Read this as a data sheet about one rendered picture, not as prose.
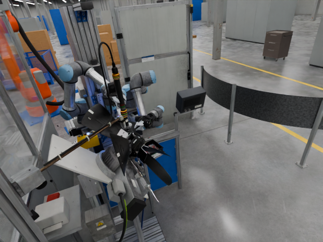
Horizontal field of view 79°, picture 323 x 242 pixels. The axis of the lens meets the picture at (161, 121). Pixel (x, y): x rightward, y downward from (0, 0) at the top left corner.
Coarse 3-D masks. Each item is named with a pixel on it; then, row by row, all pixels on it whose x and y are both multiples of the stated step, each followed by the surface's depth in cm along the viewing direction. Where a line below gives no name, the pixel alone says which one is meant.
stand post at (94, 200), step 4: (92, 196) 126; (96, 196) 127; (92, 200) 126; (96, 200) 127; (92, 204) 128; (96, 204) 129; (100, 204) 138; (108, 236) 150; (112, 236) 155; (108, 240) 150; (112, 240) 152
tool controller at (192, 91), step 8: (192, 88) 185; (200, 88) 185; (176, 96) 184; (184, 96) 176; (192, 96) 178; (200, 96) 182; (176, 104) 190; (184, 104) 180; (192, 104) 185; (200, 104) 190
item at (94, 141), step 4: (80, 136) 164; (84, 136) 163; (96, 136) 161; (80, 140) 159; (92, 140) 161; (96, 140) 163; (84, 144) 160; (88, 144) 162; (92, 144) 163; (96, 144) 164
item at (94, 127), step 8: (96, 104) 126; (88, 112) 118; (96, 112) 122; (104, 112) 126; (88, 120) 116; (96, 120) 119; (104, 120) 122; (112, 120) 126; (96, 128) 117; (112, 128) 124; (120, 128) 127
